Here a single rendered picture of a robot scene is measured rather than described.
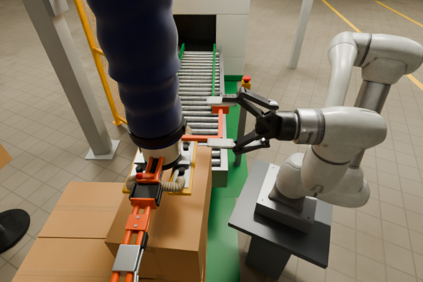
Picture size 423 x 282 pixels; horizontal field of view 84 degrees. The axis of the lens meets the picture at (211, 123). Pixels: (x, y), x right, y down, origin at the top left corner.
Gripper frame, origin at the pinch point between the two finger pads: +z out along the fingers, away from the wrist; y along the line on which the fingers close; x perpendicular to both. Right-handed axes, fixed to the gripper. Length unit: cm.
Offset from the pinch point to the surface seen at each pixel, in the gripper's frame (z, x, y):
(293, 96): -110, 259, 157
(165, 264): 21, -5, 82
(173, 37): 12.4, 23.3, -13.1
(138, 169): 33, 19, 43
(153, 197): 19.7, -0.9, 33.2
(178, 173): 16, 19, 45
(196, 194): 8, 21, 63
